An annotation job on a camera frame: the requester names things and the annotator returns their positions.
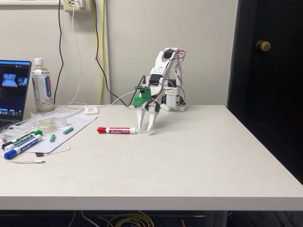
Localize black door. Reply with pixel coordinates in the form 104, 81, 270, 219
226, 0, 303, 185

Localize plastic drink bottle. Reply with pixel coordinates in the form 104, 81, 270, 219
31, 58, 55, 113

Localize green Expo marker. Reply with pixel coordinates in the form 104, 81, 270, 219
4, 129, 43, 152

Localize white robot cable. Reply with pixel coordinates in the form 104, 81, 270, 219
97, 91, 138, 108

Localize brass door knob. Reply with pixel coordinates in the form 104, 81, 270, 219
255, 39, 272, 52

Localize red Expo marker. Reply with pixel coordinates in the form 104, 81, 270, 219
96, 126, 137, 135

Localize beige wall outlet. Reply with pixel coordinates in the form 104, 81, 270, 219
62, 0, 92, 13

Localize white adapter box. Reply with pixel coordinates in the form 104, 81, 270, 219
84, 105, 99, 115

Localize yellow cable bundle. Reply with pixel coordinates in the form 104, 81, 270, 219
98, 211, 155, 227

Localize clear round lid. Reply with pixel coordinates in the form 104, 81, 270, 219
51, 116, 69, 129

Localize grey table leg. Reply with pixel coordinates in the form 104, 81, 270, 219
205, 211, 229, 227

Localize white mesh mat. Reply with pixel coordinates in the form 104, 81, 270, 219
44, 141, 71, 156

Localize black camera cable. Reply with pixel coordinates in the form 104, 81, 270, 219
93, 0, 146, 107

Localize thin black cable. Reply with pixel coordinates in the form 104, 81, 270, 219
53, 0, 64, 106

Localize green camera mount with board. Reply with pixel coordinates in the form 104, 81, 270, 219
131, 86, 152, 109

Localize white charger cable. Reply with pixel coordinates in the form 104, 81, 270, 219
40, 4, 89, 119

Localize grey cable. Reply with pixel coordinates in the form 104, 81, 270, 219
80, 210, 101, 227

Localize blue Expo marker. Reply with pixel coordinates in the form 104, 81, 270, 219
3, 134, 43, 160

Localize grey laptop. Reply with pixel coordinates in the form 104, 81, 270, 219
0, 59, 33, 132

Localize white paper sheet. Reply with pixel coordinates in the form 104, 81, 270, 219
25, 114, 99, 154

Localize white wall rail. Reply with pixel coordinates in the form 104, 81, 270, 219
0, 0, 62, 7

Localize clear dish cream content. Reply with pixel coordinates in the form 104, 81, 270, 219
34, 119, 58, 132

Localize white cable with connector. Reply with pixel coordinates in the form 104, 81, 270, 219
0, 156, 46, 165

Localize clear plastic bags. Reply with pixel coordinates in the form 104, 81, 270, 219
0, 112, 45, 142

